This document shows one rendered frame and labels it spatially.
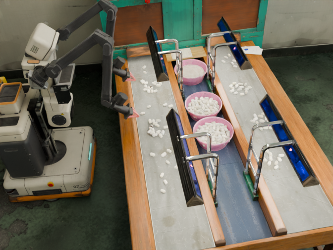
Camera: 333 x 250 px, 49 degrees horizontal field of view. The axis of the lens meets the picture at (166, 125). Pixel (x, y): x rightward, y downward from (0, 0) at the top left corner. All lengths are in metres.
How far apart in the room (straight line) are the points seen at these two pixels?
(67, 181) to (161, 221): 1.13
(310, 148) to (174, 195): 0.90
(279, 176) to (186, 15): 1.52
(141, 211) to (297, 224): 0.83
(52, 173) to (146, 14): 1.45
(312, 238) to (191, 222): 0.64
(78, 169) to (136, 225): 1.10
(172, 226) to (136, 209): 0.22
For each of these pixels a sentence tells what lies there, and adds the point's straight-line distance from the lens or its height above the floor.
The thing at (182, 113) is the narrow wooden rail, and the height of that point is 0.76.
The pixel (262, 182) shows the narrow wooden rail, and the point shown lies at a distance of 2.21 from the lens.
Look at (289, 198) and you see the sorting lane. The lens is 2.20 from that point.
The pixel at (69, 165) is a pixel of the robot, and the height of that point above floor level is 0.28.
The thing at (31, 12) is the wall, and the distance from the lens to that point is 4.19.
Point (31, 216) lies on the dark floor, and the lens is 3.21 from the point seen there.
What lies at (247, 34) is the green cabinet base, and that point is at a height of 0.82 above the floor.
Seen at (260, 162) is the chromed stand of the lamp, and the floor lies 1.00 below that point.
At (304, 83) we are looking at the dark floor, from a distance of 4.25.
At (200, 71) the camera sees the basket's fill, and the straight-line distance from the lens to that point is 3.02.
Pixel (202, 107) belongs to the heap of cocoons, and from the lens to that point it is 2.66.
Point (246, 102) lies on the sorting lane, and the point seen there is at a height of 0.74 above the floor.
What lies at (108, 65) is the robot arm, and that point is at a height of 1.27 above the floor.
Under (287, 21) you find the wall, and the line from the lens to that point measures 4.40.
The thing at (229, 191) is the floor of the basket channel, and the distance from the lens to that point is 2.26.
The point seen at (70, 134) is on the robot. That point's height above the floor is 0.28.
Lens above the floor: 2.49
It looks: 44 degrees down
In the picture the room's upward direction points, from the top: 4 degrees counter-clockwise
